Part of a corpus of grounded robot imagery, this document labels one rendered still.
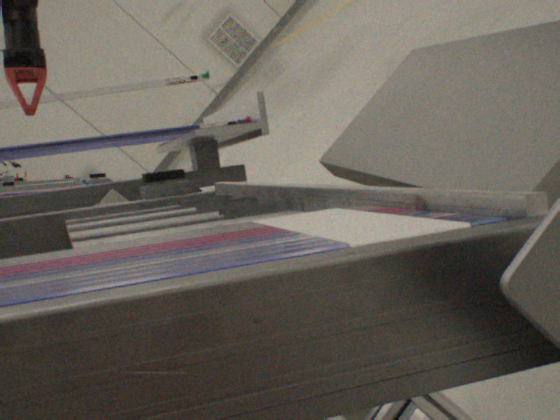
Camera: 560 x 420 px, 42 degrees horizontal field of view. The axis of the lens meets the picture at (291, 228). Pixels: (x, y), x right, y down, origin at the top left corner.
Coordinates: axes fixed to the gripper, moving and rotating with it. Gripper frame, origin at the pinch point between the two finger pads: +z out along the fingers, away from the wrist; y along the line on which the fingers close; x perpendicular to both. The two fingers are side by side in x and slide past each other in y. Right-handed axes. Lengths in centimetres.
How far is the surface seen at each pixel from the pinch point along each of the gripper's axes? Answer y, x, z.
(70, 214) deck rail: 37.5, 3.4, 20.8
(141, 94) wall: -686, 120, -153
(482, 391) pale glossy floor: 4, 80, 61
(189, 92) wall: -685, 174, -154
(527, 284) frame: 110, 15, 29
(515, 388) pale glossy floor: 12, 82, 59
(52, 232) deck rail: 37.3, 1.1, 22.8
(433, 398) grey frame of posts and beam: 33, 53, 53
